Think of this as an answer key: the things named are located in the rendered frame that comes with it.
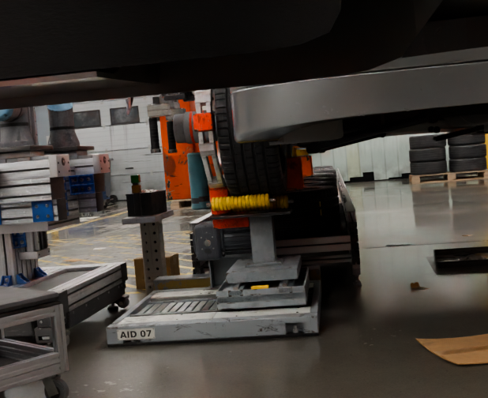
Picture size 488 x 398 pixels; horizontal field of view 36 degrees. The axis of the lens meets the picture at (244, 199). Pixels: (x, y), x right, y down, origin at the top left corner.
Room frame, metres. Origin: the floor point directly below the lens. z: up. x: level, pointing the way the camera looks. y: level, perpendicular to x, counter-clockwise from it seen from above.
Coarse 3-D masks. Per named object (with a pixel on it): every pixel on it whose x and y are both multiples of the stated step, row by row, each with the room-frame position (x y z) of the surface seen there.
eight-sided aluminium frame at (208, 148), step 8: (200, 96) 3.02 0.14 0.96; (208, 96) 3.02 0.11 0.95; (200, 104) 3.02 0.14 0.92; (208, 104) 3.02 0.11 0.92; (200, 112) 3.02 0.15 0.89; (200, 136) 3.02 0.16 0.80; (208, 136) 3.02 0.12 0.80; (200, 144) 3.02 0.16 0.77; (208, 144) 3.02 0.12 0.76; (200, 152) 3.04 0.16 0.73; (208, 152) 3.03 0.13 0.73; (216, 152) 3.05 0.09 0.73; (208, 160) 3.12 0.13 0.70; (216, 160) 3.06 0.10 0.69; (208, 168) 3.10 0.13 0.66; (216, 168) 3.09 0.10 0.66; (208, 176) 3.13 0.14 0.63; (216, 176) 3.13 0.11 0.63; (208, 184) 3.16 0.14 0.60; (216, 184) 3.16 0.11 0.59; (224, 184) 3.20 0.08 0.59
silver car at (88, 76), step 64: (0, 0) 0.44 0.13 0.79; (64, 0) 0.43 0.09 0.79; (128, 0) 0.43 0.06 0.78; (192, 0) 0.42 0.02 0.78; (256, 0) 0.42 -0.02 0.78; (320, 0) 0.40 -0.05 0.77; (384, 0) 0.44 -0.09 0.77; (448, 0) 0.73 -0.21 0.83; (0, 64) 0.43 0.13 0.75; (64, 64) 0.43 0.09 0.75; (128, 64) 0.42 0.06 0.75; (192, 64) 0.47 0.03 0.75; (256, 64) 0.46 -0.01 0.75; (320, 64) 0.45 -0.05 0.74
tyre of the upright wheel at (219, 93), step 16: (224, 96) 2.96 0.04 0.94; (224, 112) 2.95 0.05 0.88; (224, 128) 2.96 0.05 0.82; (224, 144) 2.97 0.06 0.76; (224, 160) 2.99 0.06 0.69; (240, 160) 2.99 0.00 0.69; (256, 160) 2.99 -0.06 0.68; (272, 160) 2.98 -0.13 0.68; (224, 176) 3.05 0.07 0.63; (240, 176) 3.04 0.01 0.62; (256, 176) 3.04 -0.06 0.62; (272, 176) 3.03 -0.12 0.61; (240, 192) 3.15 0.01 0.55; (256, 192) 3.14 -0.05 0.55; (272, 192) 3.14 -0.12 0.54
